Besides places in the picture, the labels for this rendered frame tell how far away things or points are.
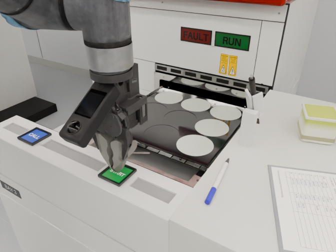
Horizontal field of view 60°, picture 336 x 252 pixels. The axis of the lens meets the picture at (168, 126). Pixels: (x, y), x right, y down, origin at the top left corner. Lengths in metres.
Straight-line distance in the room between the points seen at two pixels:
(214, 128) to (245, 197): 0.35
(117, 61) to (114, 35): 0.04
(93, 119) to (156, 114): 0.49
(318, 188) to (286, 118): 0.27
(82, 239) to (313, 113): 0.62
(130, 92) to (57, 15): 0.17
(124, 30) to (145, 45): 0.71
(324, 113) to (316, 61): 1.77
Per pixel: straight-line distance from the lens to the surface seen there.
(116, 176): 0.59
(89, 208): 0.66
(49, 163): 0.68
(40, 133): 0.78
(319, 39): 2.47
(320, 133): 0.74
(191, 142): 0.80
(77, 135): 0.46
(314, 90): 2.58
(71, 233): 0.81
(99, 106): 0.48
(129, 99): 0.53
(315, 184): 0.63
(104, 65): 0.46
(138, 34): 1.18
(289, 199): 0.58
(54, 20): 0.48
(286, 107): 0.90
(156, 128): 0.86
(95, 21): 0.45
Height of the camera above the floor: 1.35
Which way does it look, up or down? 31 degrees down
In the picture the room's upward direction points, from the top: straight up
